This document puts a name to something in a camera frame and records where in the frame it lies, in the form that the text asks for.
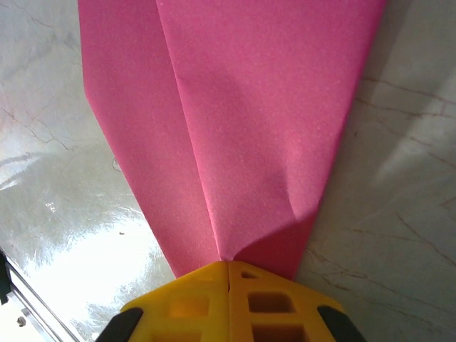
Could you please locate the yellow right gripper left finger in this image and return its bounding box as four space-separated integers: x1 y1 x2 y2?
95 261 229 342

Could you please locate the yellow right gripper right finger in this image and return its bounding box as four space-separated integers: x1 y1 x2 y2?
227 261 368 342

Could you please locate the pink square paper sheet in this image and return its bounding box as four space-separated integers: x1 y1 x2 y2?
77 0 388 282

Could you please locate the long aluminium base rail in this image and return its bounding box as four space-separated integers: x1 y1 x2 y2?
0 245 81 342

